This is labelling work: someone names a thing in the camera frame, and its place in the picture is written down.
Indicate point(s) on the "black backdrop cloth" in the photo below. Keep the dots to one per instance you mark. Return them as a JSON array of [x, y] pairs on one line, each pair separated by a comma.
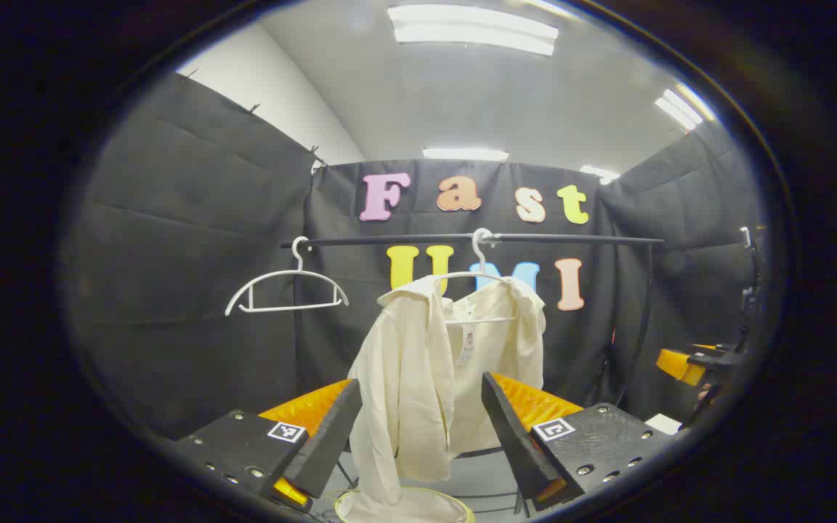
[[193, 254]]

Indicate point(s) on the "large ceiling light panel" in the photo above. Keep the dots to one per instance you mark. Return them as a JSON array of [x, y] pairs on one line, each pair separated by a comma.
[[473, 29]]

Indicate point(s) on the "cream white shirt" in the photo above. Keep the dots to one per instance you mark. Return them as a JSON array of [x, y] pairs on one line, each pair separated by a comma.
[[407, 378]]

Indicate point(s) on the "black clothes rack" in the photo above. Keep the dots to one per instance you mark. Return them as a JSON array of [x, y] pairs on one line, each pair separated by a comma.
[[404, 238]]

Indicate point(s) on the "empty white plastic hanger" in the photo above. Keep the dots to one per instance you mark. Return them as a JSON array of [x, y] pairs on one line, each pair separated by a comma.
[[295, 273]]

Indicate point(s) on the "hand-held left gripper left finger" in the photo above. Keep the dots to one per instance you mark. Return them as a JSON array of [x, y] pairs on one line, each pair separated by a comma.
[[328, 428]]

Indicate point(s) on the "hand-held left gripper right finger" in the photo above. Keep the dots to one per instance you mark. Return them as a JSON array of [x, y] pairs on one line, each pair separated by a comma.
[[509, 428]]

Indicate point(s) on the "white flat board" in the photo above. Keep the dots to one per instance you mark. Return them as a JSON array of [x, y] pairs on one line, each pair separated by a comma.
[[663, 423]]

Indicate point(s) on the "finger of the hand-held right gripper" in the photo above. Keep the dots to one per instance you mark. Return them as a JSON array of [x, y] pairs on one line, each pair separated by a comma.
[[676, 363]]

